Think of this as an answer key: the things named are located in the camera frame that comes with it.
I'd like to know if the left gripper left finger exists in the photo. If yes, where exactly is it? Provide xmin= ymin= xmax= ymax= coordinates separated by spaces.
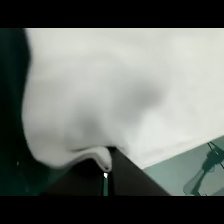
xmin=43 ymin=157 xmax=103 ymax=197

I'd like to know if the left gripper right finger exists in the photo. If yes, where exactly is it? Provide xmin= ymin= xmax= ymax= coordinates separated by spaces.
xmin=105 ymin=146 xmax=170 ymax=197

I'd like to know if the white shirt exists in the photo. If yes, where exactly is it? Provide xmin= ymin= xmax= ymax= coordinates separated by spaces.
xmin=21 ymin=28 xmax=224 ymax=173

